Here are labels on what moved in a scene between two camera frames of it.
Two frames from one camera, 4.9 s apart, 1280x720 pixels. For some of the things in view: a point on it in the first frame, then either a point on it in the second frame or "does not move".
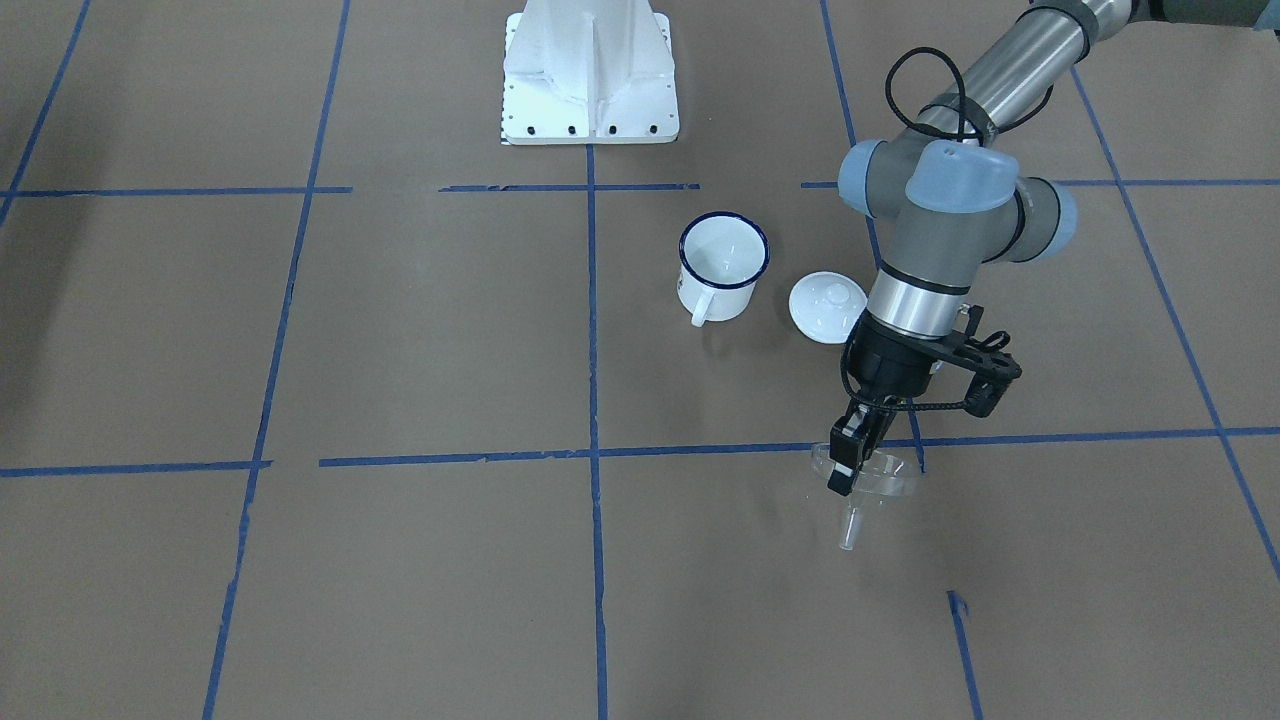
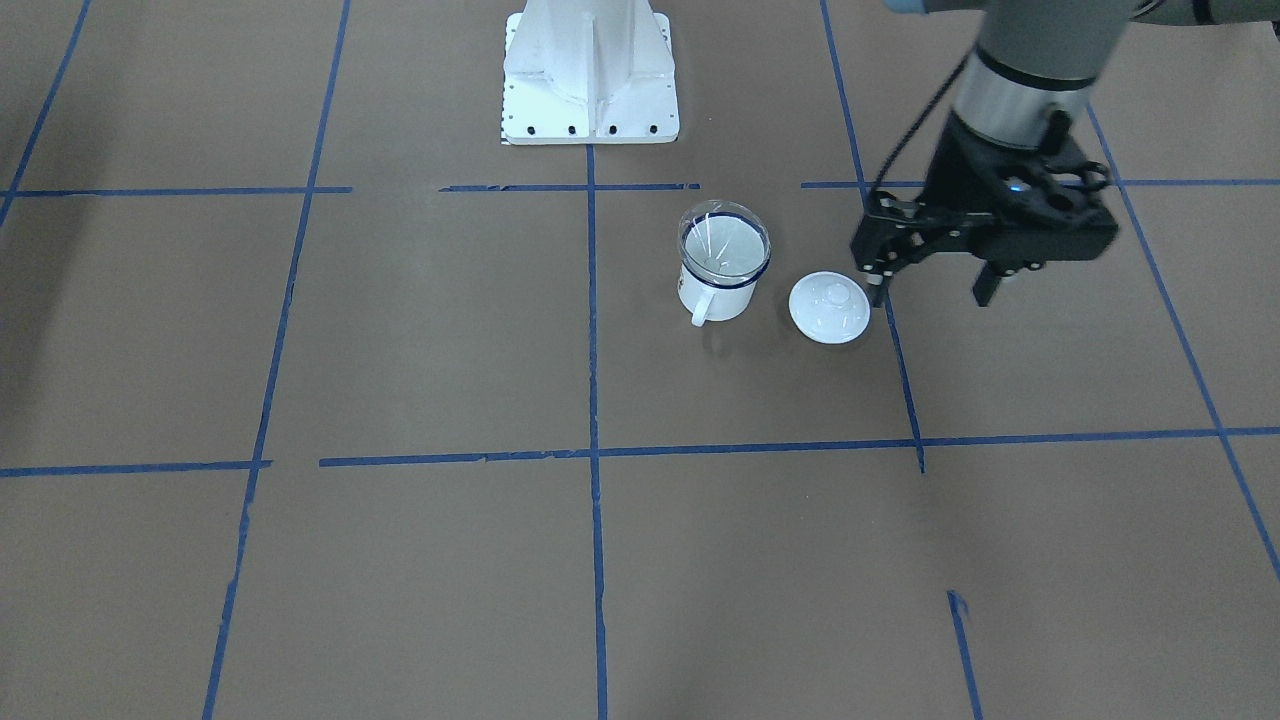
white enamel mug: [721, 256] does not move
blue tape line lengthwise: [603, 700] does not move
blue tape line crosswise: [635, 456] does not move
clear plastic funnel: [880, 475] to [723, 243]
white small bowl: [825, 306] does not move
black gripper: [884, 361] to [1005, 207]
